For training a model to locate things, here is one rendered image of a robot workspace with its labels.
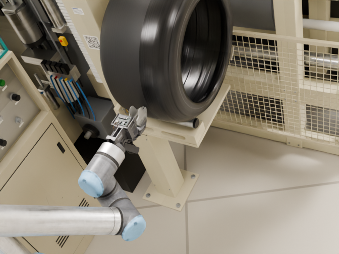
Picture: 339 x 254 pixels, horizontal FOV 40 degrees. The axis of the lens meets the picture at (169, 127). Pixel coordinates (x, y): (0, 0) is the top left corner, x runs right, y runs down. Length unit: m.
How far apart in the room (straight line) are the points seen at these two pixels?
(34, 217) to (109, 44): 0.66
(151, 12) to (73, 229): 0.73
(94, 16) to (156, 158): 0.94
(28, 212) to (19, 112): 0.94
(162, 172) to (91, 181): 1.13
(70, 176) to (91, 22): 0.93
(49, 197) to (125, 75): 0.98
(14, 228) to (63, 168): 1.16
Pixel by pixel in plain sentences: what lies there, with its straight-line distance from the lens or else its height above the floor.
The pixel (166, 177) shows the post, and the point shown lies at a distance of 2.64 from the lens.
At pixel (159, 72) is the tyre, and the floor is 1.31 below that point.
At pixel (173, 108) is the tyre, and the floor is 1.14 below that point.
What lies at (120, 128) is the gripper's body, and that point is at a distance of 1.59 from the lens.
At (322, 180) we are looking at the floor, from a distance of 2.79.
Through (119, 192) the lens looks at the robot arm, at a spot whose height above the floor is 1.08.
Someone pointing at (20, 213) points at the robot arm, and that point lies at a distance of 1.33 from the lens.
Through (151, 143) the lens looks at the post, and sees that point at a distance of 2.39.
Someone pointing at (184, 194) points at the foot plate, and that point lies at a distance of 2.82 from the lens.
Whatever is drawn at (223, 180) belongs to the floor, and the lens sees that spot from 2.83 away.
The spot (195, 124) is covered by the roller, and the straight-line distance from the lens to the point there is 1.92.
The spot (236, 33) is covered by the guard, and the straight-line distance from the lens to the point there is 2.15.
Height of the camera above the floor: 2.35
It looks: 48 degrees down
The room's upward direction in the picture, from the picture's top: 21 degrees counter-clockwise
